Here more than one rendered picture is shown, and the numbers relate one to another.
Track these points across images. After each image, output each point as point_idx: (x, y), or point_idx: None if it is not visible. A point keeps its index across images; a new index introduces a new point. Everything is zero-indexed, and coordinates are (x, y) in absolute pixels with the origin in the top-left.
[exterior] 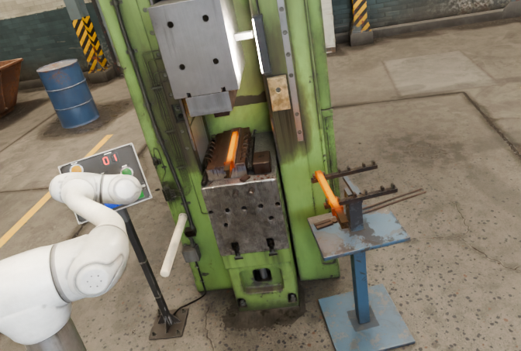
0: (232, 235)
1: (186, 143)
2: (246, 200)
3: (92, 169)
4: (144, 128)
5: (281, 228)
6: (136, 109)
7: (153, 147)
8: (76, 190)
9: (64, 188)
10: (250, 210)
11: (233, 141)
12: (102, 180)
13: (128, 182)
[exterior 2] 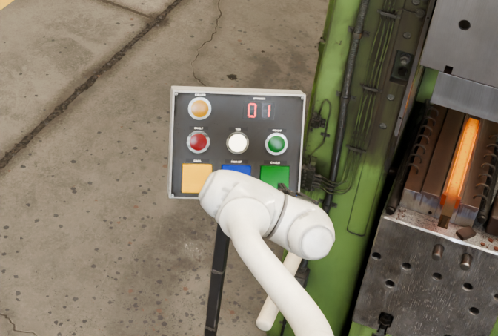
0: (390, 303)
1: (386, 119)
2: (448, 267)
3: (224, 116)
4: (327, 63)
5: (482, 333)
6: (330, 29)
7: (325, 98)
8: (253, 226)
9: (231, 207)
10: (446, 284)
11: (467, 145)
12: (284, 210)
13: (326, 234)
